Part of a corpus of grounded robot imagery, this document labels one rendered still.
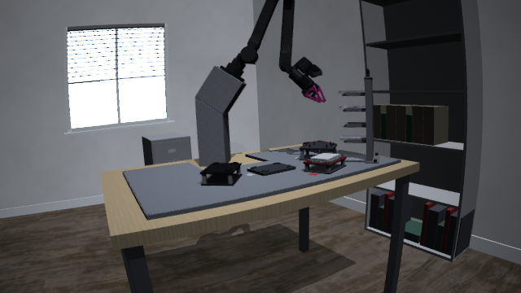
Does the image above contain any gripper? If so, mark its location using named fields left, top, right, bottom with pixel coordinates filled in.
left=296, top=77, right=326, bottom=103

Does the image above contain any white well plate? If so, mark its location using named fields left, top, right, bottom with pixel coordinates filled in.
left=310, top=153, right=341, bottom=163

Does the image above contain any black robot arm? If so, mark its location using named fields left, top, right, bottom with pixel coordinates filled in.
left=220, top=0, right=322, bottom=86

